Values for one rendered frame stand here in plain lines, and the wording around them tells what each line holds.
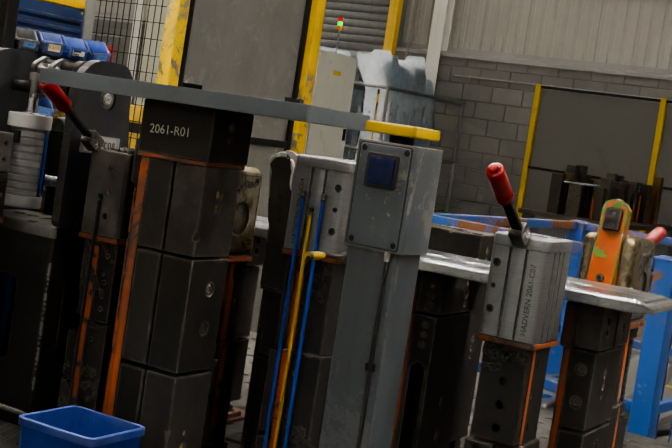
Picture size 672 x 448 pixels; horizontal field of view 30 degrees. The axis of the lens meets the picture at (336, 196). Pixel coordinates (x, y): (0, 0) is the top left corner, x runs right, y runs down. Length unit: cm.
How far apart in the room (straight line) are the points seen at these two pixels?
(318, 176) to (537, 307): 31
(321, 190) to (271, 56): 373
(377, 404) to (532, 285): 22
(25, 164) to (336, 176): 47
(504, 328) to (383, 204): 22
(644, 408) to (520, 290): 198
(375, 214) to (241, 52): 378
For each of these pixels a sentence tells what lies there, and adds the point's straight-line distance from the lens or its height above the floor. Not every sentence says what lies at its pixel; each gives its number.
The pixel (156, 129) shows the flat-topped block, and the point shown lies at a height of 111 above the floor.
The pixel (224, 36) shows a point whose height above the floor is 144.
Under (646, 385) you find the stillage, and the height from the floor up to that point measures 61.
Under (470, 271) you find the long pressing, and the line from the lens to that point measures 154.
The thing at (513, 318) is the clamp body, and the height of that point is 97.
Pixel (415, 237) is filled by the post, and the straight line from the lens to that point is 129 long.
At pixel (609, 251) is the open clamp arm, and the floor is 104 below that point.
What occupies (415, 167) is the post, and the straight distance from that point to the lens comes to 127.
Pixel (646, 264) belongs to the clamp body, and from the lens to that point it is 177.
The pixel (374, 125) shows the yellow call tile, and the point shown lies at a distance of 129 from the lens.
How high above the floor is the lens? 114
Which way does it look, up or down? 3 degrees down
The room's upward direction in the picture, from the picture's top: 9 degrees clockwise
